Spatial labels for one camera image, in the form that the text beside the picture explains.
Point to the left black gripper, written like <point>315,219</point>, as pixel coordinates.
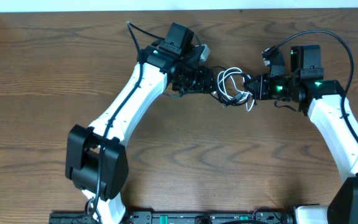
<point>208,81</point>

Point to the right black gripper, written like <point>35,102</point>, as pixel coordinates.
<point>262,88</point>

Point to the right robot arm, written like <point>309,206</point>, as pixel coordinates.
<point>327,107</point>

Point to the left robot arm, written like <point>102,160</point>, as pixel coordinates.
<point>96,160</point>

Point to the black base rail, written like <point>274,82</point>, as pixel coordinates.
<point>174,218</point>

